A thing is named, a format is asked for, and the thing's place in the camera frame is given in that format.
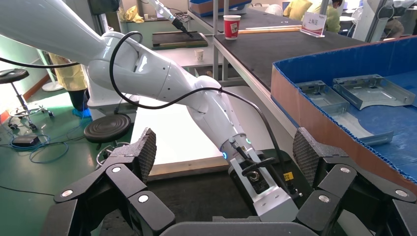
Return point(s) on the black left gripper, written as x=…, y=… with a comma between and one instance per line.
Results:
x=294, y=180

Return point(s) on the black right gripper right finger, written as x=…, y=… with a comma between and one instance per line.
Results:
x=335, y=176

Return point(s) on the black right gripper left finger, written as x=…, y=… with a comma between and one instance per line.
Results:
x=123, y=182

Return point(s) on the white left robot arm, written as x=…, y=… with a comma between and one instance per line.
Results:
x=146, y=75

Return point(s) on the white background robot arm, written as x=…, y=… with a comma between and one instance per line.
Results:
x=166, y=13

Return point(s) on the black box on floor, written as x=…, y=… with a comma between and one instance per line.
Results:
x=25, y=140

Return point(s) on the blue corrugated plastic box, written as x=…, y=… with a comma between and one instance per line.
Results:
x=358, y=62

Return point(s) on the blue and brown shelf box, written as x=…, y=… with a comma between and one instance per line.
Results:
x=215, y=8

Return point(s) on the black round stool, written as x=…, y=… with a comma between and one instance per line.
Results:
x=107, y=127

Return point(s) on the tan wooden strip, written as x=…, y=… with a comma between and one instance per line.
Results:
x=189, y=167

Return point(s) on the black work mat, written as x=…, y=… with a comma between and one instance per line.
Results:
x=202, y=198

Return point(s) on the person in yellow coat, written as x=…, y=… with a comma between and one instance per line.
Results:
x=70, y=78

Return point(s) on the white paper cup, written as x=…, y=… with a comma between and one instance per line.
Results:
x=199, y=55

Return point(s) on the black mat on background table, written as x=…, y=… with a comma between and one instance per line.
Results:
x=172, y=39

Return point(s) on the long wooden strip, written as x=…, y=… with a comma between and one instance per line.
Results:
x=267, y=30

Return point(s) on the black wheeled stool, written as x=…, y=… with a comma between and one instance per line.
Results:
x=13, y=75

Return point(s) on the clear acrylic sign holder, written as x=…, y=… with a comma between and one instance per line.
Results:
x=313, y=23

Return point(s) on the seated person in yellow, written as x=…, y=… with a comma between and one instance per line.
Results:
x=296, y=9
x=332, y=19

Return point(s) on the grey background machine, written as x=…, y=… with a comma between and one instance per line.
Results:
x=361, y=19

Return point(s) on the red paper cup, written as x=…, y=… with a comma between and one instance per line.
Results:
x=232, y=29

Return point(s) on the yellow plastic bag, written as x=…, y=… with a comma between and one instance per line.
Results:
x=133, y=14

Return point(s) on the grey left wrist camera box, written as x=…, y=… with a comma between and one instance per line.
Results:
x=277, y=206

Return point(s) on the silver metal bracket part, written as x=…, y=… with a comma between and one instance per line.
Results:
x=355, y=125
x=322, y=96
x=374, y=91

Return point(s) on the white left camera mount bracket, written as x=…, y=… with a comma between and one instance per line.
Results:
x=236, y=167

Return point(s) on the grey metal shelf post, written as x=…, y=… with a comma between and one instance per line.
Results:
x=215, y=32

